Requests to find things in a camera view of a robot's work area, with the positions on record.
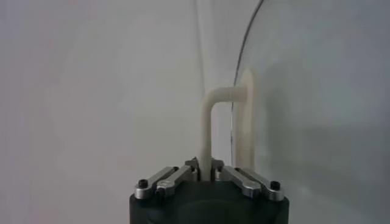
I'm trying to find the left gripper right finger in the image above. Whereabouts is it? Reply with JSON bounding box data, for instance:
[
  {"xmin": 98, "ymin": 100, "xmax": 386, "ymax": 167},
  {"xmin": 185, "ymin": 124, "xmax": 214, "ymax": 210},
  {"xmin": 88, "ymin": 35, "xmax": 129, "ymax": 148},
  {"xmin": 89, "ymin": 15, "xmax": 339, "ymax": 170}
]
[{"xmin": 212, "ymin": 158, "xmax": 286, "ymax": 202}]

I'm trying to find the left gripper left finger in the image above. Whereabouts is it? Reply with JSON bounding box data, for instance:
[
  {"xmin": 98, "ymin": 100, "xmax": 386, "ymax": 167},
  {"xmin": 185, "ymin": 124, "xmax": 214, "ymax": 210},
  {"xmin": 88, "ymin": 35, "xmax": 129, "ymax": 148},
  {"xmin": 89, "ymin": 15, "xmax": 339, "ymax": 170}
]
[{"xmin": 133, "ymin": 158, "xmax": 201, "ymax": 201}]

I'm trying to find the glass lid with cream handle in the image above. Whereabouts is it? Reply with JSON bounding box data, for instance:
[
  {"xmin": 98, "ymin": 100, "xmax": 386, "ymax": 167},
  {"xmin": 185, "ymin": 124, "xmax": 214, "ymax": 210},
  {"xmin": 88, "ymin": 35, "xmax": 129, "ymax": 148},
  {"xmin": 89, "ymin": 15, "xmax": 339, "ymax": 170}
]
[{"xmin": 194, "ymin": 0, "xmax": 390, "ymax": 224}]

